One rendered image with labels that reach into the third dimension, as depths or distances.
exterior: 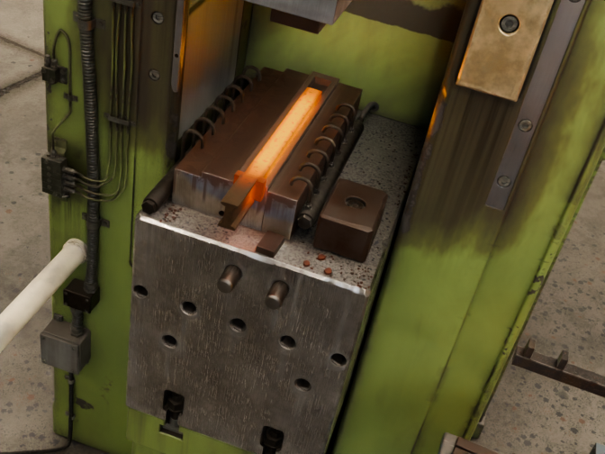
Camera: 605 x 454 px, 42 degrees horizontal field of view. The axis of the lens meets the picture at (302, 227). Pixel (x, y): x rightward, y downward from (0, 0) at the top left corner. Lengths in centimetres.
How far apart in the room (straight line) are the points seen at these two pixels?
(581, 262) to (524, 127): 191
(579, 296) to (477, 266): 159
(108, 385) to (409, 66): 96
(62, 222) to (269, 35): 55
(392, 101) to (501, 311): 48
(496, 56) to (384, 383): 70
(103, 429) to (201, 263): 84
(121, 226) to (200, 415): 39
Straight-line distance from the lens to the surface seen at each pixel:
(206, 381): 141
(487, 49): 116
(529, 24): 114
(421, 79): 158
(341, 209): 121
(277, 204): 120
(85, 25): 136
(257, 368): 135
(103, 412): 195
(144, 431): 159
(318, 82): 154
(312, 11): 106
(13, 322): 147
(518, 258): 135
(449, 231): 133
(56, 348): 178
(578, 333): 278
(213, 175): 122
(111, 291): 167
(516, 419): 240
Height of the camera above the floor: 167
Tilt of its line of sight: 36 degrees down
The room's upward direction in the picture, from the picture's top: 12 degrees clockwise
